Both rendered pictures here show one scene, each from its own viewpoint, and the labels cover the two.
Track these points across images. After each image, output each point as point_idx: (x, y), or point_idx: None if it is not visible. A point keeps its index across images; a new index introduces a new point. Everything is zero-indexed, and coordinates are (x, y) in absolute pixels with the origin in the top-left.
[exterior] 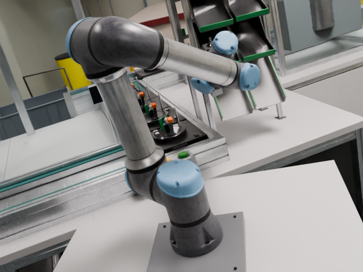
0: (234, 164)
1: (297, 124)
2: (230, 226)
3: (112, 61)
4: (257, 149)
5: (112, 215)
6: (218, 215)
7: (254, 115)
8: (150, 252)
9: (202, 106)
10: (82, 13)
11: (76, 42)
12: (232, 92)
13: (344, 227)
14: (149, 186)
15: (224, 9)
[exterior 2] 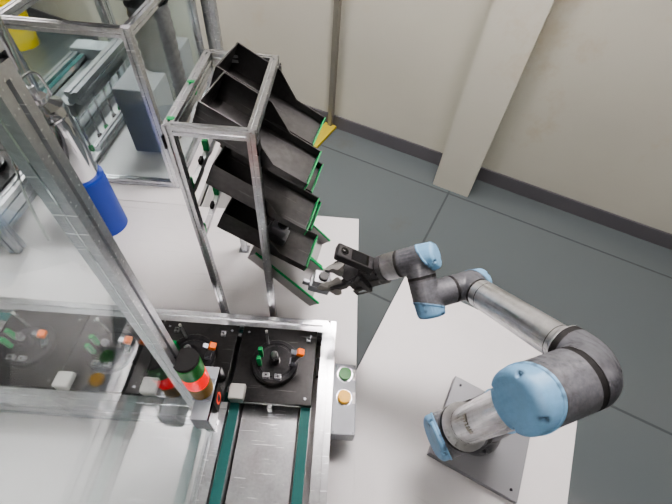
0: (348, 336)
1: None
2: (472, 395)
3: None
4: (336, 304)
5: (354, 498)
6: (449, 395)
7: (252, 263)
8: (456, 478)
9: (145, 282)
10: (163, 329)
11: (575, 419)
12: (293, 267)
13: (497, 329)
14: (487, 441)
15: (284, 183)
